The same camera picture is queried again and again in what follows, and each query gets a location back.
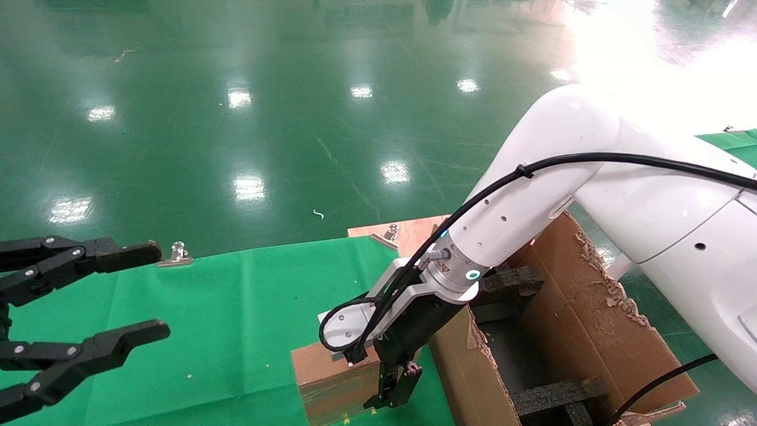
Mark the small brown cardboard box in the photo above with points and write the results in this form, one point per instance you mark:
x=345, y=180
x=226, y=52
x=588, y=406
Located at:
x=331, y=384

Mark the large open cardboard carton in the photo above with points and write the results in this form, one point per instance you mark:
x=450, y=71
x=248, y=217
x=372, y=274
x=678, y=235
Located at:
x=591, y=331

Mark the green tablecloth with clips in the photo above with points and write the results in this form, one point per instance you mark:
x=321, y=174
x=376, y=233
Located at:
x=236, y=325

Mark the black foam insert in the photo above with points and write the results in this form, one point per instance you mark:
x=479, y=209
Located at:
x=514, y=278
x=550, y=399

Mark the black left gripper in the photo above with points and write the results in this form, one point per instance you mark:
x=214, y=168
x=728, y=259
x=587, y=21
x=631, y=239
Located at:
x=3, y=322

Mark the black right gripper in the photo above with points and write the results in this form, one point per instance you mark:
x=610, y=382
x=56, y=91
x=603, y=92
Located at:
x=414, y=325

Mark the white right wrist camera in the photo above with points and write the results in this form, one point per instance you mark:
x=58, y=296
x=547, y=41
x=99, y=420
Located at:
x=343, y=322

